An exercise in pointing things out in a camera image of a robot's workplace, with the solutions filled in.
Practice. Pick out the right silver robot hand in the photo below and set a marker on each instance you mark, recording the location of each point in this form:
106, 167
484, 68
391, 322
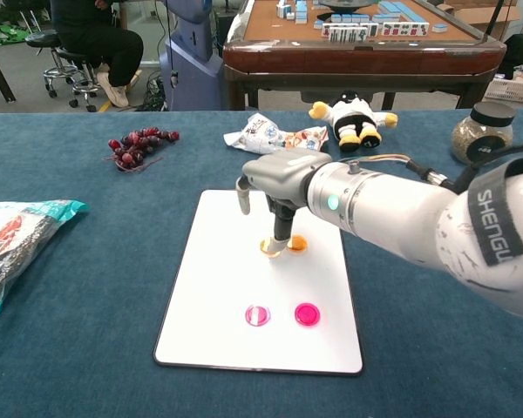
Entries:
283, 174

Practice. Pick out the orange disc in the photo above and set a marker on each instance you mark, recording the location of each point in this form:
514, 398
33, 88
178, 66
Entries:
299, 244
263, 248

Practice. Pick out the pink disc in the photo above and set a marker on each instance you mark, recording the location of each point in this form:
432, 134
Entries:
307, 314
257, 315

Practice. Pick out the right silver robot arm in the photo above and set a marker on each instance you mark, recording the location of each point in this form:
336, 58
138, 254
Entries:
396, 209

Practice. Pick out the white rectangular magnetic board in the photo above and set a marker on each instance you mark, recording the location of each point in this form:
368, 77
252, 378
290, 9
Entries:
209, 305

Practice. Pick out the white crumpled snack bag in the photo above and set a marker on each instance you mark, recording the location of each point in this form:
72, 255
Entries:
266, 135

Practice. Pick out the black white plush toy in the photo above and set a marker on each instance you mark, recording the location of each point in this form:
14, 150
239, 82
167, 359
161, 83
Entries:
353, 117

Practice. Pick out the brown mahjong table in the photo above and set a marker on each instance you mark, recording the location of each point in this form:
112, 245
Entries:
353, 58

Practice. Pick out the bunch of red grapes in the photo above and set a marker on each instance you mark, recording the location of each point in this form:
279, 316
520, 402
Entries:
135, 146

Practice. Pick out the mahjong tile row dark faces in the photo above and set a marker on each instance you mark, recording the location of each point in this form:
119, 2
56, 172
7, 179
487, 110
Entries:
351, 32

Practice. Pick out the stack of blue mahjong tiles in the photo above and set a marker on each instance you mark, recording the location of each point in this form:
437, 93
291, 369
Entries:
293, 11

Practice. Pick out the long blue backed tile row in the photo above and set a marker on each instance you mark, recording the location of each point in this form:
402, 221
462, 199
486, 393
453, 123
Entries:
353, 18

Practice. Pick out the mahjong tile row red marks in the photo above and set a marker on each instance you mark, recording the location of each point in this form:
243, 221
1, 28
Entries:
405, 29

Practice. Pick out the glass jar with black lid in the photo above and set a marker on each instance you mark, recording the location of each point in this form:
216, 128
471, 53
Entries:
475, 139

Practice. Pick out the short blue backed tile row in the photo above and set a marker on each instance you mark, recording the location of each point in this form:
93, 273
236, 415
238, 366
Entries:
396, 7

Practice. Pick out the single blue mahjong tile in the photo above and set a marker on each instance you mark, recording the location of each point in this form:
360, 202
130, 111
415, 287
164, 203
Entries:
440, 28

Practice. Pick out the seated person in black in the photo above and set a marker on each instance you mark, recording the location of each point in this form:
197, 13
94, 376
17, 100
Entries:
96, 43

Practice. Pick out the chrome stool with black seat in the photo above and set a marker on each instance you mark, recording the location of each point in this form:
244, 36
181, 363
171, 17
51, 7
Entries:
69, 54
41, 39

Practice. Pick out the white plastic basket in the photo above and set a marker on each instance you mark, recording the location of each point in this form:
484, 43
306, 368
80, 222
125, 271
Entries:
514, 91

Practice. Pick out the blue table cloth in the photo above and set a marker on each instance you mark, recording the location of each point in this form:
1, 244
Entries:
91, 348

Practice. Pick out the teal edged noodle package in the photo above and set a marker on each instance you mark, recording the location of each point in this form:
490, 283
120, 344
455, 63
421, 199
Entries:
13, 244

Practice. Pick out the green leafy pile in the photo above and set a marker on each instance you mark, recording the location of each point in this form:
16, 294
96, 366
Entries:
4, 35

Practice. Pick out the blue machine pedestal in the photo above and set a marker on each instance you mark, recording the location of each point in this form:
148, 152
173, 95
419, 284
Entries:
187, 78

